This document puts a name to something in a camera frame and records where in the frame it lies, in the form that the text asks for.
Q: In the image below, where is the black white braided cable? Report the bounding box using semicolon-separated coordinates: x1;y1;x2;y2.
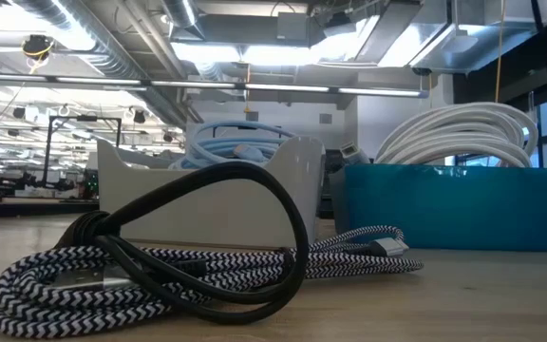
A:
0;225;424;341

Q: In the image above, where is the light grey plastic bin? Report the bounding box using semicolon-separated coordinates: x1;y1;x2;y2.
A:
96;136;327;248

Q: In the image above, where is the linear ceiling light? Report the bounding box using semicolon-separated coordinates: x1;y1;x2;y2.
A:
0;70;429;99

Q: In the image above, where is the grey ceiling junction box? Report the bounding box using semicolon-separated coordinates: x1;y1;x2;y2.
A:
276;11;309;42

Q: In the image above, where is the teal plastic bin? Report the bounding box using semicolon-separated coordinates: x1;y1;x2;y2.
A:
334;163;547;253

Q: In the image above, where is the thick black cable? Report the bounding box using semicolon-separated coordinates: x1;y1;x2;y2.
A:
54;161;311;327

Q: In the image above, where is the short yellow hanging cord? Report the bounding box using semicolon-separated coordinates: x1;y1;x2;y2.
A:
242;64;255;114

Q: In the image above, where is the small silver spiral duct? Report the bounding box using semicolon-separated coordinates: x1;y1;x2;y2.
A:
161;0;203;39

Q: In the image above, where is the tall black frame stand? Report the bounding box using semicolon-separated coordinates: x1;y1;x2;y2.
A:
43;115;123;189

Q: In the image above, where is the large silver spiral duct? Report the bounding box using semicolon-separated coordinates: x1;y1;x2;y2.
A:
11;0;189;127

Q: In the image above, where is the rectangular metal air duct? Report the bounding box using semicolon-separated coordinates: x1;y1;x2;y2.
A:
408;0;547;75

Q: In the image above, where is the long yellow hanging cord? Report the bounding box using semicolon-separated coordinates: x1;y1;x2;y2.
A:
493;0;507;104

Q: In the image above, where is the black yellow cord reel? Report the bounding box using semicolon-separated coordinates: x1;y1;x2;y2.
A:
20;33;56;62

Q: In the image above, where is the black window frame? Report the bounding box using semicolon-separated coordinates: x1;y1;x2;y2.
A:
453;89;547;186

